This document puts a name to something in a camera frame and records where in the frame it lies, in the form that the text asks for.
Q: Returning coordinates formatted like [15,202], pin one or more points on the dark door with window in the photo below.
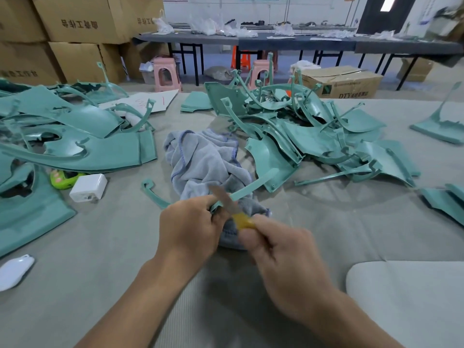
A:
[384,9]

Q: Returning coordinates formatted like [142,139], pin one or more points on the single green plastic part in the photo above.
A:
[246,186]

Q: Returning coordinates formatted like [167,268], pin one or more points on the heap of clear plastic bags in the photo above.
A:
[203,26]

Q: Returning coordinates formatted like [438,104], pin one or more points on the white foam sheet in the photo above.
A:
[410,304]

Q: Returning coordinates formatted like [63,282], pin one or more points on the person's left forearm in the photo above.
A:
[127,315]

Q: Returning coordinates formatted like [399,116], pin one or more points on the pile of green plastic parts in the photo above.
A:
[65,137]

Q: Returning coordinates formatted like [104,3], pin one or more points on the brown cardboard box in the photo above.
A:
[341,82]

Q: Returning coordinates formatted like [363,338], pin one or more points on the orange object under table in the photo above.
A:
[240,58]

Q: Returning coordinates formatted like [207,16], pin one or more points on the white power adapter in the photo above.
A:
[88,187]

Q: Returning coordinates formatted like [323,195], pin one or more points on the grey-blue wiping cloth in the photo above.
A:
[203,159]

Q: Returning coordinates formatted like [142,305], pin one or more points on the long grey work table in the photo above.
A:
[297,41]

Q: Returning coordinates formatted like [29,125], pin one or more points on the stack of brown cardboard boxes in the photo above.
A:
[72,32]

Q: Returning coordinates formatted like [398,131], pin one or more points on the pink plastic stool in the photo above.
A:
[259,72]
[166,74]

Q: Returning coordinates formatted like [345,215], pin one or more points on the green and yellow gadget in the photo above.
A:
[64,179]

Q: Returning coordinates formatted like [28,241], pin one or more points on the white paper sheet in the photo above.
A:
[141,100]

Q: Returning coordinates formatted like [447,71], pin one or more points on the person's right hand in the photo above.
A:
[286,268]

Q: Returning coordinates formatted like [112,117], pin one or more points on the white oval plastic piece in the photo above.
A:
[14,271]

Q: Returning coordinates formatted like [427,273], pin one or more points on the person's left hand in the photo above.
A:
[188,235]

